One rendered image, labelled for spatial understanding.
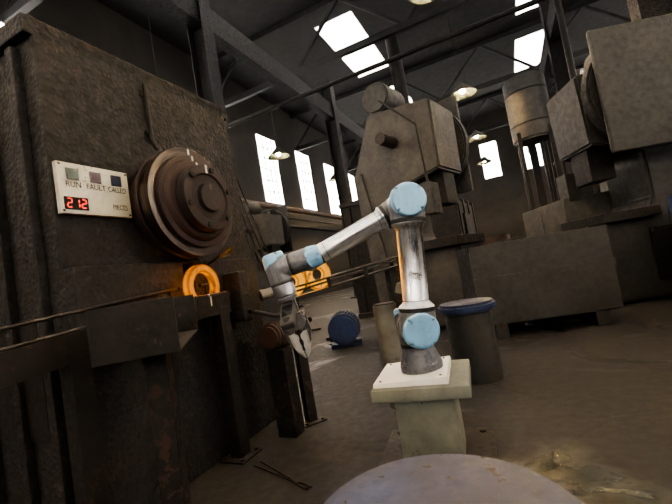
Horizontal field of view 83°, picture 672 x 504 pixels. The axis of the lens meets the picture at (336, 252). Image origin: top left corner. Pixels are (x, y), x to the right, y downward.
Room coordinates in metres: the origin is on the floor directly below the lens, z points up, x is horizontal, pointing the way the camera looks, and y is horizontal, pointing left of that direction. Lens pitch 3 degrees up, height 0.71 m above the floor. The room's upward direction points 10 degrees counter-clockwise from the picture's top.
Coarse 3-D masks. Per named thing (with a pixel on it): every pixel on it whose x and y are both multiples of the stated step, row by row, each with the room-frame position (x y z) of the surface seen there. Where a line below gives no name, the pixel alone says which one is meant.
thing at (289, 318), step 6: (282, 306) 1.26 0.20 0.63; (288, 306) 1.25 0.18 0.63; (294, 306) 1.26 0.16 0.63; (282, 312) 1.23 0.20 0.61; (288, 312) 1.22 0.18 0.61; (294, 312) 1.23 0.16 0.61; (282, 318) 1.21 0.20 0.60; (288, 318) 1.19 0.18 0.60; (294, 318) 1.20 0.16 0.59; (282, 324) 1.18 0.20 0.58; (288, 324) 1.18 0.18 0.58; (294, 324) 1.18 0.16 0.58; (282, 330) 1.19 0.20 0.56
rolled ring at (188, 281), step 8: (200, 264) 1.62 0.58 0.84; (192, 272) 1.57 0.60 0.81; (200, 272) 1.64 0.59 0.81; (208, 272) 1.65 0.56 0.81; (184, 280) 1.55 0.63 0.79; (192, 280) 1.56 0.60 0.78; (208, 280) 1.69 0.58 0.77; (216, 280) 1.69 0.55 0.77; (184, 288) 1.55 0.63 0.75; (192, 288) 1.56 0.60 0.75; (216, 288) 1.69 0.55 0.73
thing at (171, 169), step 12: (180, 156) 1.55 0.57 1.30; (168, 168) 1.49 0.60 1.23; (180, 168) 1.52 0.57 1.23; (156, 180) 1.44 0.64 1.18; (168, 180) 1.46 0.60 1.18; (156, 192) 1.44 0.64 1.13; (168, 192) 1.45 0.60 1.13; (168, 204) 1.45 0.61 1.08; (168, 216) 1.45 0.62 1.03; (180, 216) 1.48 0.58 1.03; (180, 228) 1.50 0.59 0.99; (192, 228) 1.53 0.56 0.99; (192, 240) 1.55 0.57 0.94; (204, 240) 1.61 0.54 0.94; (216, 240) 1.68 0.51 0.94
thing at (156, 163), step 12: (156, 156) 1.47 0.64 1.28; (168, 156) 1.52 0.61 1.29; (144, 168) 1.47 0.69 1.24; (156, 168) 1.45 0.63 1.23; (144, 180) 1.44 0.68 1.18; (144, 192) 1.43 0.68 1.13; (144, 204) 1.43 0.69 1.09; (156, 204) 1.43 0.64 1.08; (144, 216) 1.45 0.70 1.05; (156, 216) 1.42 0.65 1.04; (156, 228) 1.46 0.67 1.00; (168, 228) 1.47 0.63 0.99; (228, 228) 1.79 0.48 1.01; (168, 240) 1.49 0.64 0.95; (180, 240) 1.51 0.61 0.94; (180, 252) 1.57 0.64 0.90; (192, 252) 1.56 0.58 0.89; (204, 252) 1.63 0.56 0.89
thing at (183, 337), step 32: (96, 320) 0.93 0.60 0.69; (128, 320) 0.94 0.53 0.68; (160, 320) 0.95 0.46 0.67; (192, 320) 1.21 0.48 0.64; (96, 352) 0.92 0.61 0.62; (128, 352) 0.94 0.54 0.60; (160, 352) 0.95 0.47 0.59; (160, 384) 1.06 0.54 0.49; (160, 416) 1.06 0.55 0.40; (160, 448) 1.06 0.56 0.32; (160, 480) 1.06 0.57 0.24
